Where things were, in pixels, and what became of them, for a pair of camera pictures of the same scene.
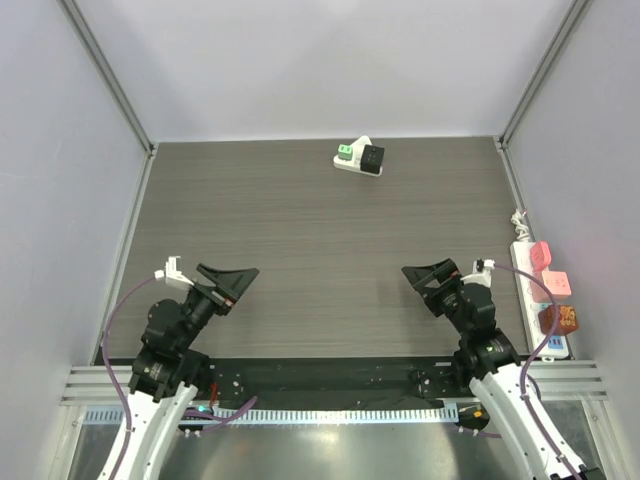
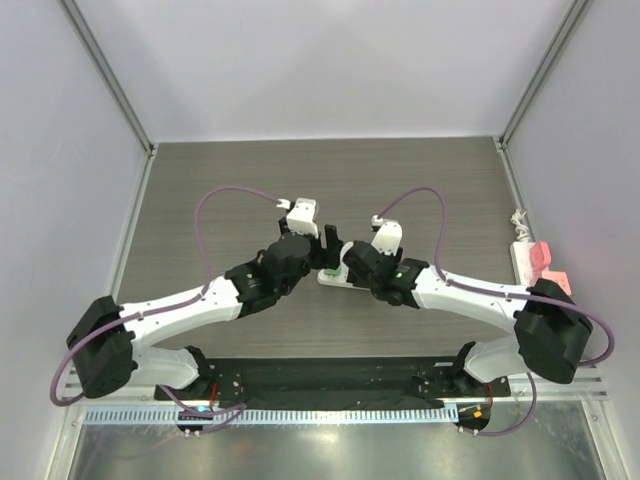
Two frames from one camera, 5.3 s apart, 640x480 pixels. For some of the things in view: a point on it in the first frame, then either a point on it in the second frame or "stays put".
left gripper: x=230 y=283 -> x=325 y=257
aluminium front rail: x=557 y=382 stays put
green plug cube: x=345 y=152 -> x=332 y=272
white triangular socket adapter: x=354 y=165 -> x=339 y=279
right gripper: x=435 y=288 -> x=353 y=254
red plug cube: x=540 y=255 stays put
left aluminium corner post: x=83 y=29 stays put
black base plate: x=338 y=384 stays put
